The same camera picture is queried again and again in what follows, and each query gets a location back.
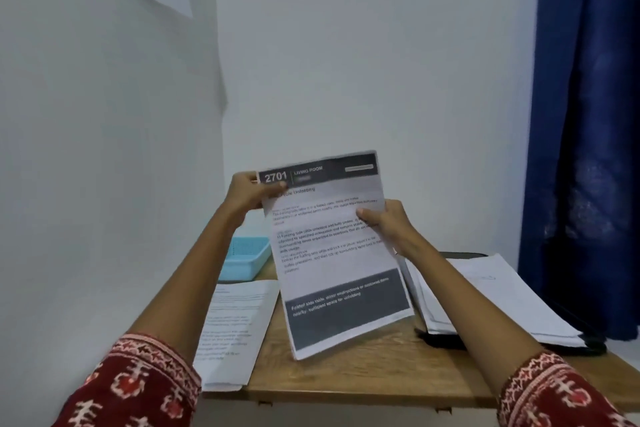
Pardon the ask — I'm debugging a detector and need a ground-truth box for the person's left hand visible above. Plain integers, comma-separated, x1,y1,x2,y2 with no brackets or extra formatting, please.
223,170,289,229

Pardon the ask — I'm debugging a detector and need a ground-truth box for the person's right hand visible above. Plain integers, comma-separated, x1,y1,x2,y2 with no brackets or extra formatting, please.
355,199,427,263

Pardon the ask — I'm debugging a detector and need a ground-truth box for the printed instruction sheet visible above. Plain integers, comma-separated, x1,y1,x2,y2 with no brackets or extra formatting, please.
257,150,416,361

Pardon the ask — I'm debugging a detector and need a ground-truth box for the person's right forearm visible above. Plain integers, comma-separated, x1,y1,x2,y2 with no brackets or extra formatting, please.
395,241,557,398

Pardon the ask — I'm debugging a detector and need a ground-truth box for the person's left forearm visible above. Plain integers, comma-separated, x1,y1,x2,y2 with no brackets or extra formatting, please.
127,206,251,378

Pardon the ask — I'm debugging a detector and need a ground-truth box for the light blue plastic basket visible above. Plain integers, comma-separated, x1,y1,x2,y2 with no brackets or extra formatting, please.
217,236,273,283

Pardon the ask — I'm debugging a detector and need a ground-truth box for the white printed paper sheet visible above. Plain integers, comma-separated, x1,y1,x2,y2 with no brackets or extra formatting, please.
192,280,281,392

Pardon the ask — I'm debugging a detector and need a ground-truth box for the stack of white papers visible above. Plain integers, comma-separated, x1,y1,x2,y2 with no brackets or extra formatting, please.
400,254,587,349

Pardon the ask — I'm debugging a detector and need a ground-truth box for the blue curtain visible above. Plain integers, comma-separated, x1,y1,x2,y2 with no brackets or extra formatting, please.
517,0,640,343

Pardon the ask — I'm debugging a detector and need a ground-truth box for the red patterned left sleeve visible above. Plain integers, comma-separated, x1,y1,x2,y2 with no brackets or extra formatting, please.
52,333,203,427

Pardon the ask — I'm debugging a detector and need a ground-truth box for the red patterned sleeve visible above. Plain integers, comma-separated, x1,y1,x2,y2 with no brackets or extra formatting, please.
52,333,203,427
496,352,627,427

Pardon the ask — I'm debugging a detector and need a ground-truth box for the red patterned right sleeve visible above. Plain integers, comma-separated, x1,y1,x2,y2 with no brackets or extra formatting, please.
496,352,627,427

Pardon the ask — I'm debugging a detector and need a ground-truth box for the black folder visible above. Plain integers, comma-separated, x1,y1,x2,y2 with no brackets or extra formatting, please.
399,252,609,357

